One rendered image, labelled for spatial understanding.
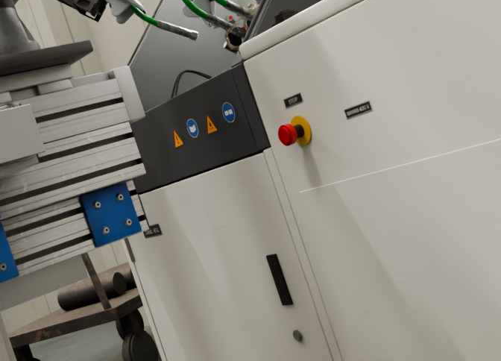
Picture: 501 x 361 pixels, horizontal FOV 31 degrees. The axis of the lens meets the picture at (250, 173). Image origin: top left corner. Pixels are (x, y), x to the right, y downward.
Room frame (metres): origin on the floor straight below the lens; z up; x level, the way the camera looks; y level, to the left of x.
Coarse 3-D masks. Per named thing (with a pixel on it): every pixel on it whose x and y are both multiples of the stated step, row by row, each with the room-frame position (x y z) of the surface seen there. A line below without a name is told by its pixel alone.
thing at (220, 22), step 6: (186, 0) 1.88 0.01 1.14; (192, 6) 1.89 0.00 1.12; (198, 12) 1.90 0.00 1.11; (204, 12) 1.90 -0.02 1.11; (204, 18) 1.91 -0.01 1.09; (210, 18) 1.91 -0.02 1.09; (216, 18) 1.91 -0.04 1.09; (216, 24) 1.92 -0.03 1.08; (222, 24) 1.92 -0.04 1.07; (228, 24) 1.93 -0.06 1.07; (234, 30) 1.94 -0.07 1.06; (240, 30) 1.94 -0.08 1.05; (240, 36) 1.95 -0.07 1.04
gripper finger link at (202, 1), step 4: (196, 0) 1.98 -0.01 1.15; (200, 0) 1.98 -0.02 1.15; (204, 0) 1.99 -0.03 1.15; (208, 0) 1.99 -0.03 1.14; (196, 4) 1.98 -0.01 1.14; (200, 4) 1.98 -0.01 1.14; (204, 4) 1.99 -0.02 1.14; (208, 4) 1.99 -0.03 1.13; (212, 4) 1.99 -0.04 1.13; (200, 8) 1.98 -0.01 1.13; (204, 8) 1.99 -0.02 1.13; (208, 8) 1.99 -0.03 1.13; (212, 8) 1.99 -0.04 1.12; (208, 12) 1.99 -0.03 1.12; (212, 12) 1.99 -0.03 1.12; (212, 24) 2.01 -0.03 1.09
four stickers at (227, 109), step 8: (224, 104) 1.68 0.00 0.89; (232, 104) 1.66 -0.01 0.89; (224, 112) 1.69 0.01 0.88; (232, 112) 1.67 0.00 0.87; (192, 120) 1.78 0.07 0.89; (208, 120) 1.74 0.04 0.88; (224, 120) 1.69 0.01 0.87; (232, 120) 1.67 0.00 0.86; (176, 128) 1.84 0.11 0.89; (192, 128) 1.79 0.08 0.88; (208, 128) 1.74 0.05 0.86; (216, 128) 1.72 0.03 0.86; (176, 136) 1.85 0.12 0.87; (192, 136) 1.80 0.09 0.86; (176, 144) 1.85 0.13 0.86
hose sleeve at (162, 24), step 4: (160, 20) 2.08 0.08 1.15; (160, 24) 2.08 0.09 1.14; (164, 24) 2.08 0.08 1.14; (168, 24) 2.08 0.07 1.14; (164, 28) 2.08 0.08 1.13; (168, 28) 2.08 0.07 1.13; (172, 28) 2.08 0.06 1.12; (176, 28) 2.08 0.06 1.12; (180, 28) 2.09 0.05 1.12; (184, 28) 2.09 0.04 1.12; (172, 32) 2.09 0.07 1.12; (176, 32) 2.09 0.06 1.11; (180, 32) 2.09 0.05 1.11; (184, 32) 2.09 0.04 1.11; (188, 32) 2.09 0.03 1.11; (184, 36) 2.09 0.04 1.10; (188, 36) 2.09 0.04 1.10
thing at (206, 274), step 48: (192, 192) 1.86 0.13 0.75; (240, 192) 1.72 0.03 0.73; (144, 240) 2.08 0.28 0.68; (192, 240) 1.91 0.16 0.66; (240, 240) 1.76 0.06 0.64; (288, 240) 1.64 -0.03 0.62; (144, 288) 2.15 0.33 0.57; (192, 288) 1.96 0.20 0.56; (240, 288) 1.81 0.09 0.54; (288, 288) 1.68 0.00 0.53; (192, 336) 2.02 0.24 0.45; (240, 336) 1.86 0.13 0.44; (288, 336) 1.72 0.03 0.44
